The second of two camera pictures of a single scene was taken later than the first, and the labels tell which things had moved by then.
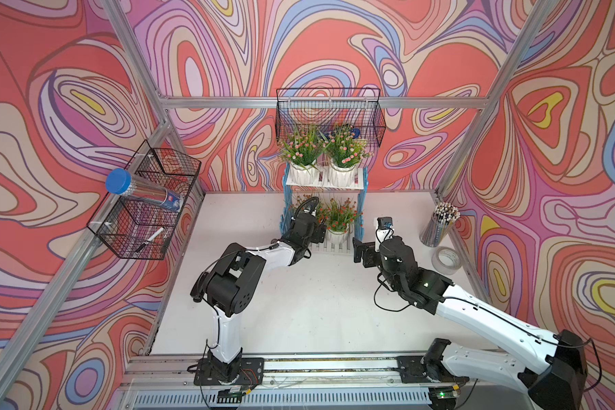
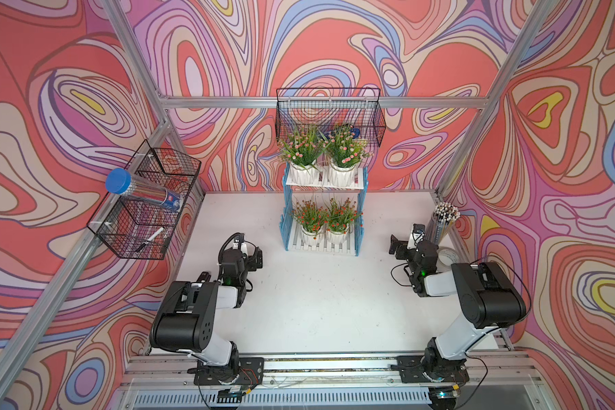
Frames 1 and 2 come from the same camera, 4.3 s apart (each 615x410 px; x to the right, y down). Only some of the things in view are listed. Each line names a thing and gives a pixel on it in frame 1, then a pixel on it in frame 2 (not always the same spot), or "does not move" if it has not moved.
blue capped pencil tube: x=122 y=181 does not move
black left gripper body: x=316 y=235 to x=239 y=280
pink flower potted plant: x=344 y=149 does not move
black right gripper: x=368 y=251 to x=395 y=243
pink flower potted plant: x=301 y=149 does not move
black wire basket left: x=131 y=227 does not move
